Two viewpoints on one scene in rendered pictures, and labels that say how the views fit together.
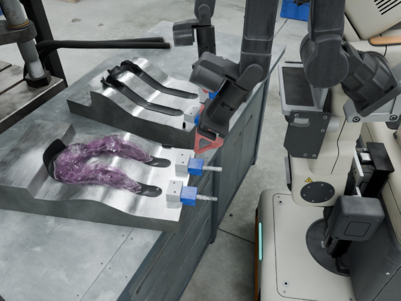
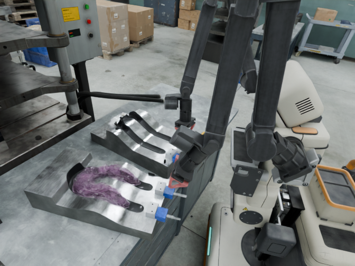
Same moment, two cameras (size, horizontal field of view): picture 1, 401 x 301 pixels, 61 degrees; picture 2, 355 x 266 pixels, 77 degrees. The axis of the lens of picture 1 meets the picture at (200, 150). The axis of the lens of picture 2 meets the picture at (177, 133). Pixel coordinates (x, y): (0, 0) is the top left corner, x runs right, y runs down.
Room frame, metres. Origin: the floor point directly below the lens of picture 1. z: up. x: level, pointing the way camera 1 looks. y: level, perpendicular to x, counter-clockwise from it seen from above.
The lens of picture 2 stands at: (0.08, -0.01, 1.62)
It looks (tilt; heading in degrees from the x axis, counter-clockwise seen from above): 37 degrees down; 1
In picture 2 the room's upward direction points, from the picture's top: 6 degrees clockwise
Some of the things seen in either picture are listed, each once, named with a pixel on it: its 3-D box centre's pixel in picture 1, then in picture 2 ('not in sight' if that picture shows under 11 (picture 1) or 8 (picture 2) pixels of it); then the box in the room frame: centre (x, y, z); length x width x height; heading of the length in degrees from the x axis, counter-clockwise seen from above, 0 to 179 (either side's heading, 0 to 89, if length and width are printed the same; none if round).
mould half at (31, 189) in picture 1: (101, 171); (104, 188); (0.66, 0.28, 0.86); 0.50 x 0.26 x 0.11; 81
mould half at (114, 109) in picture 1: (144, 96); (141, 135); (1.02, 0.20, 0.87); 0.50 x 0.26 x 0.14; 64
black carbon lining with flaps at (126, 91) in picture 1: (145, 86); (142, 130); (1.00, 0.19, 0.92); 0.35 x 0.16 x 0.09; 64
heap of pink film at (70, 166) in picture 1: (99, 159); (104, 180); (0.66, 0.28, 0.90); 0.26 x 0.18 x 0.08; 81
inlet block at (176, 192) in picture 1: (192, 196); (164, 215); (0.57, 0.02, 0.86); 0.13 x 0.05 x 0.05; 81
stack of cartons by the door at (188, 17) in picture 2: not in sight; (192, 15); (7.84, 0.05, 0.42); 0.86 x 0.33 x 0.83; 64
